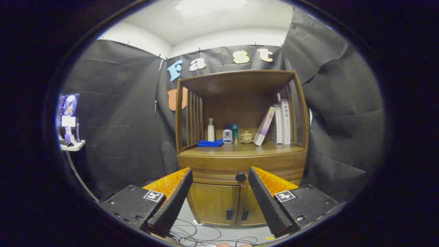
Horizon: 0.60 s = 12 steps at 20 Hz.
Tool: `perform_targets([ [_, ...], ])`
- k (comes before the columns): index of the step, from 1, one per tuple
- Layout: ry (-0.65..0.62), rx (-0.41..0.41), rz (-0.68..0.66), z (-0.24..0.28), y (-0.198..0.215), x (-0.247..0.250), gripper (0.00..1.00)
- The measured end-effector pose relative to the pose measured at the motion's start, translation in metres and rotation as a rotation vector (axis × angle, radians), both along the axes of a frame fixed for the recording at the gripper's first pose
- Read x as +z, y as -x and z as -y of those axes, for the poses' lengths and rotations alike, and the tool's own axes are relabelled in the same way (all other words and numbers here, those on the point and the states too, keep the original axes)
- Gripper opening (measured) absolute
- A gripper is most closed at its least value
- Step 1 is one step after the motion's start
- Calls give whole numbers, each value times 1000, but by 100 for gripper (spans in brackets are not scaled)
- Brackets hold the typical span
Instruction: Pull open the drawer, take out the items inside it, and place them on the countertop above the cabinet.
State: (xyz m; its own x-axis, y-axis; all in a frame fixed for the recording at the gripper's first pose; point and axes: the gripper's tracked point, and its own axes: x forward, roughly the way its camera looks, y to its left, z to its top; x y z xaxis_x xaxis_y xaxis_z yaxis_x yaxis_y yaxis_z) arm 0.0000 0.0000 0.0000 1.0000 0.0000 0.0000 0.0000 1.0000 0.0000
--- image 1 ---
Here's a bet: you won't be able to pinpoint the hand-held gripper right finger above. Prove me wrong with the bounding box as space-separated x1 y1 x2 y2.
248 166 339 239

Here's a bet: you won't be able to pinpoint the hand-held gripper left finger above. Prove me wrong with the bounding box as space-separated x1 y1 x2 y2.
99 167 193 238

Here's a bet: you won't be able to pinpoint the brown wooden drawer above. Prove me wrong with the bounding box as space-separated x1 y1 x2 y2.
178 154 307 185

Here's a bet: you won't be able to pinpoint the wooden cabinet door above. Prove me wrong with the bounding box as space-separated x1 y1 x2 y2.
188 182 240 227
237 184 269 227

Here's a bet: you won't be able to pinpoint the wooden countertop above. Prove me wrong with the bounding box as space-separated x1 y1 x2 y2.
182 142 305 155

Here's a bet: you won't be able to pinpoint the brown wooden cabinet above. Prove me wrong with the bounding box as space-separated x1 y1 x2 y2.
175 70 309 228

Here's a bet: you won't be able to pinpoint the purple cover book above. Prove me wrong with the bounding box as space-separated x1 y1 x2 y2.
254 106 276 146

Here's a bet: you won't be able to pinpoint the patterned cover book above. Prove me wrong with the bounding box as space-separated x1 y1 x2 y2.
269 104 282 144

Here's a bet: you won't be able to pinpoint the white book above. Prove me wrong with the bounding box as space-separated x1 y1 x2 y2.
281 99 292 145

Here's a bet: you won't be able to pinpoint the grey stand pole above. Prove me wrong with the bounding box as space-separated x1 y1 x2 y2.
65 151 100 202

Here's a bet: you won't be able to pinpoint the black floor cables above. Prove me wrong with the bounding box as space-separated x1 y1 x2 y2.
167 218 261 247

